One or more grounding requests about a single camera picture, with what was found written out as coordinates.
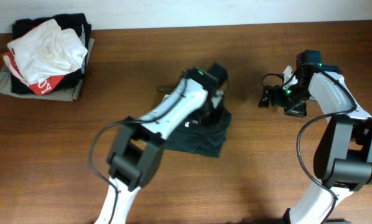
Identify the dark teal t-shirt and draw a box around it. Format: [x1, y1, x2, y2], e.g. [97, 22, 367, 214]
[165, 103, 232, 158]

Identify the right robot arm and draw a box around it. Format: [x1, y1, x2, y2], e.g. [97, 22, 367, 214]
[258, 50, 372, 223]

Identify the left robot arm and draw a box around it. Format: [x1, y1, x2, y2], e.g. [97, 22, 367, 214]
[88, 63, 229, 223]

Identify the red and white folded shirt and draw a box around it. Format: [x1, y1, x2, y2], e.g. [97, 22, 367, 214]
[1, 52, 65, 95]

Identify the grey folded shirt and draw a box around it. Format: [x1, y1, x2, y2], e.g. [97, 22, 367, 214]
[0, 56, 89, 101]

